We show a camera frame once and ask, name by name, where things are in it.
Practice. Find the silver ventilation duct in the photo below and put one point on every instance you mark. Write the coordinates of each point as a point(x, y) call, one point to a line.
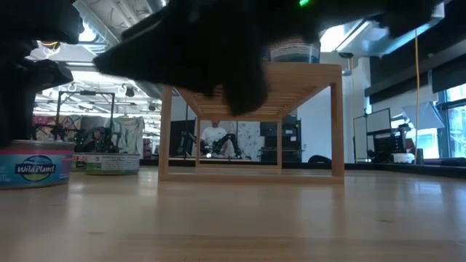
point(109, 14)

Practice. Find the blue Wild Planet salmon can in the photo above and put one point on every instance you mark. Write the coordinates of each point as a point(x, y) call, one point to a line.
point(295, 54)
point(36, 171)

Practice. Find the black aluminium rail frame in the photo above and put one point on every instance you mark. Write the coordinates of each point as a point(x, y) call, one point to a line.
point(400, 169)

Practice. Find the white crumpled sheet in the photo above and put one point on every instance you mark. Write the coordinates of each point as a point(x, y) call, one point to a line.
point(129, 132)

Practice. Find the green Bumble Bee tuna can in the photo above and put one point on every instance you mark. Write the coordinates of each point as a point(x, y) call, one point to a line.
point(116, 163)
point(78, 162)

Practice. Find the white patterned board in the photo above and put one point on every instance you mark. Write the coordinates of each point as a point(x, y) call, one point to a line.
point(251, 132)

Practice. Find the wooden slatted shelf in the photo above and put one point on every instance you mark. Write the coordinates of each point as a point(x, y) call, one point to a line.
point(302, 76)

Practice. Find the black metal frame rig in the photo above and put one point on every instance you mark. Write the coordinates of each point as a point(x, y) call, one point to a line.
point(87, 92)

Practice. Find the person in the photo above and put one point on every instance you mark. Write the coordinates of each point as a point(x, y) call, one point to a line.
point(96, 140)
point(215, 134)

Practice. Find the black track spotlight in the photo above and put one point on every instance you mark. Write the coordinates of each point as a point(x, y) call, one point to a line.
point(151, 107)
point(129, 91)

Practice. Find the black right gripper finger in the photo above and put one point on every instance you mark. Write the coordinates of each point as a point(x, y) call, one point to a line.
point(171, 54)
point(245, 87)

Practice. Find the black bag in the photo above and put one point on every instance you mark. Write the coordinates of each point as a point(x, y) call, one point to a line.
point(320, 159)

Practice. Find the black standing panel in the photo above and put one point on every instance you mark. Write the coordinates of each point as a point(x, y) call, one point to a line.
point(176, 138)

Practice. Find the black background robot arm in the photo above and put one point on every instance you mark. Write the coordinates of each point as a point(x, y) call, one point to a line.
point(225, 143)
point(187, 143)

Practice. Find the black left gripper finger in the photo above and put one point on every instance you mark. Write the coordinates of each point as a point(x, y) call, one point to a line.
point(43, 74)
point(14, 116)

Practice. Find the colourful patterned cloth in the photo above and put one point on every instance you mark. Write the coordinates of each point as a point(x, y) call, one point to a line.
point(47, 123)

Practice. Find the white angled panel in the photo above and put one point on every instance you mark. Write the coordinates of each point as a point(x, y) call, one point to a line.
point(424, 114)

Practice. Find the black cabinet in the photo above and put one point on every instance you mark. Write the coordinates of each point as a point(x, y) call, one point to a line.
point(291, 138)

